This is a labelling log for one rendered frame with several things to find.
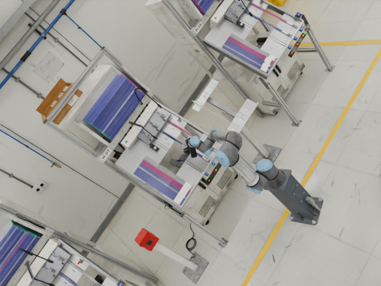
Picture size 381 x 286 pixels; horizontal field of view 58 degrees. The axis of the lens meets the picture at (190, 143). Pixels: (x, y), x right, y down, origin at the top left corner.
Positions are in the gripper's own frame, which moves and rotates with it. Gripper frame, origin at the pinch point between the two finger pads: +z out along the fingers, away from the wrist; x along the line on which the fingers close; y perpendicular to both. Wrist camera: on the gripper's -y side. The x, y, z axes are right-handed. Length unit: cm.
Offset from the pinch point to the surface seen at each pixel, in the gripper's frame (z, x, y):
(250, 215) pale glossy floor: 39, -42, -75
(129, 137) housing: 11, 47, 26
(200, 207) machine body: 57, -1, -55
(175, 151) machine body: 67, 6, 8
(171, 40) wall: 158, -44, 165
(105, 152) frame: 7, 70, 19
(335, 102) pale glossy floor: 24, -158, 4
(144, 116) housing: 11, 29, 40
